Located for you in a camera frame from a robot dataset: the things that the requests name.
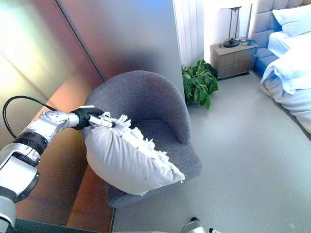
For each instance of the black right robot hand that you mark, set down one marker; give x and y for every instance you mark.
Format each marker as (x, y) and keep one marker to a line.
(215, 230)

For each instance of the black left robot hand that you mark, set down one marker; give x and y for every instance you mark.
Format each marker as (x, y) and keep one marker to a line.
(85, 117)

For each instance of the white fringed pillow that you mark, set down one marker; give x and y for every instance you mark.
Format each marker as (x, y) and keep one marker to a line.
(121, 160)

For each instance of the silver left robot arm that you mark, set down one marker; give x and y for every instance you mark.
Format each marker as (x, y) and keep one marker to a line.
(17, 170)

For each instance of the white bed pillow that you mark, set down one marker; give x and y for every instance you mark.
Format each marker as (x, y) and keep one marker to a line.
(294, 19)

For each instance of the grey fabric tub armchair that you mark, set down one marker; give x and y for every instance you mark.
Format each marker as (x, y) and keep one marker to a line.
(150, 97)

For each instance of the dark glossy rounded desk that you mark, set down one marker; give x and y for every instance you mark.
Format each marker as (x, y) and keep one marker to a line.
(60, 227)

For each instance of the green leafy potted plant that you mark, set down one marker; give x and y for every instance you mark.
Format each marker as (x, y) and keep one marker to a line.
(199, 82)

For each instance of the white pleated curtain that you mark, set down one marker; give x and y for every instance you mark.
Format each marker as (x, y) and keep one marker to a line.
(189, 31)

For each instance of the light brown wooden nightstand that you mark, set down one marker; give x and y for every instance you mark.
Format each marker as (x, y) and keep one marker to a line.
(233, 60)

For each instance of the black slim table lamp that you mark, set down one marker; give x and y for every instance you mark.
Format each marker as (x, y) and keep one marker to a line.
(231, 44)

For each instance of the white rumpled duvet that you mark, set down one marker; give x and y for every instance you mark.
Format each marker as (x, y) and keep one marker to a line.
(289, 80)

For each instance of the grey upholstered bed frame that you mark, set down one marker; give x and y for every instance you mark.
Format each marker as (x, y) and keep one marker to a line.
(261, 19)

